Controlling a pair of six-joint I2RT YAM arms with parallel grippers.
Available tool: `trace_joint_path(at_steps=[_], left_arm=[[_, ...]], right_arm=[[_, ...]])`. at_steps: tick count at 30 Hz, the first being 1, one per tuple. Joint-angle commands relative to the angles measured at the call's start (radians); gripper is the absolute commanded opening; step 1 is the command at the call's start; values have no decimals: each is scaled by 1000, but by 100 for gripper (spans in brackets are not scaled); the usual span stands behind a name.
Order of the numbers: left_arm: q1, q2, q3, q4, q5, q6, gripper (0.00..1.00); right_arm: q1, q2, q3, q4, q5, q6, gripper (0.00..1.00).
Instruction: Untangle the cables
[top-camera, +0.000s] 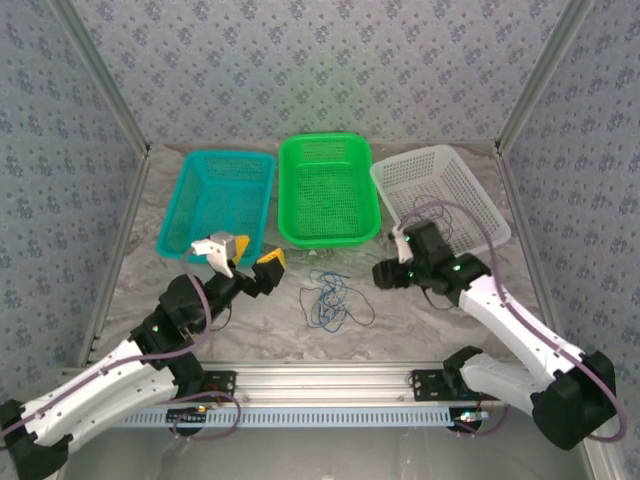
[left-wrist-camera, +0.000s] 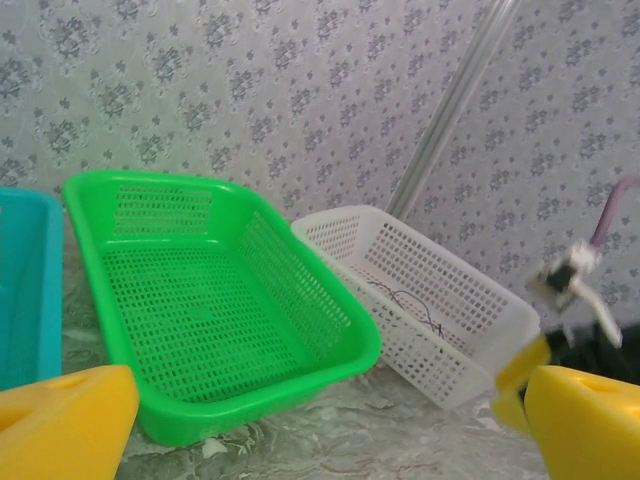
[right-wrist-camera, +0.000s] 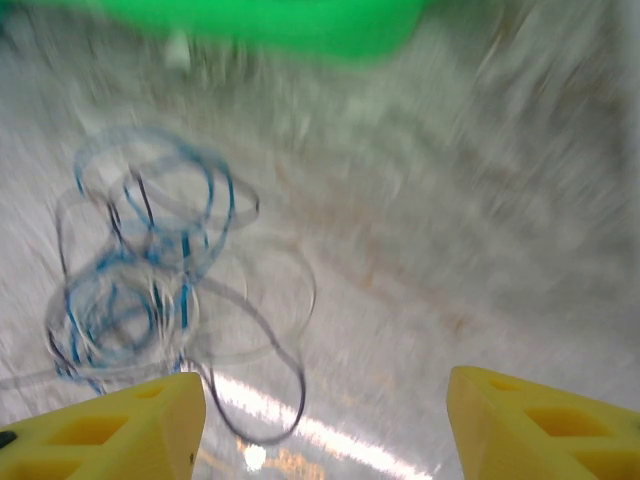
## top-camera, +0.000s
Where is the dark blue cable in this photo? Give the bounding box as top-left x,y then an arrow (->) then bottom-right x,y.
298,282 -> 377,327

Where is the teal plastic basket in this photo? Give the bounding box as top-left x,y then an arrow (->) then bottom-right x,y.
156,149 -> 278,260

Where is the white plastic basket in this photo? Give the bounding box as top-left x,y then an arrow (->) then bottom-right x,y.
369,144 -> 512,257

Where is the green plastic basket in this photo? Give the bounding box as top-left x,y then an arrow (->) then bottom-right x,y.
277,132 -> 383,250

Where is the small circuit board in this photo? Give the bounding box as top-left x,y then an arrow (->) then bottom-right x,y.
452,409 -> 490,427
166,407 -> 211,425

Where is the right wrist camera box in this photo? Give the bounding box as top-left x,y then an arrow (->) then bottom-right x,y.
388,223 -> 415,265

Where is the aluminium side rail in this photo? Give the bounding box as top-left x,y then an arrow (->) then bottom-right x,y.
77,147 -> 151,371
494,144 -> 569,351

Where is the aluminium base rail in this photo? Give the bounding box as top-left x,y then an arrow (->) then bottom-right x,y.
202,364 -> 419,404

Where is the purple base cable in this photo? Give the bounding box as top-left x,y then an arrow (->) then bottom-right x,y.
159,389 -> 242,444
452,392 -> 510,440

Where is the white slotted cable duct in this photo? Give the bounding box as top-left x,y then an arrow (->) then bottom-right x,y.
112,405 -> 484,430

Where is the aluminium frame post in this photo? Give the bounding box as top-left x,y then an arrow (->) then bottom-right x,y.
493,0 -> 596,151
49,0 -> 152,157

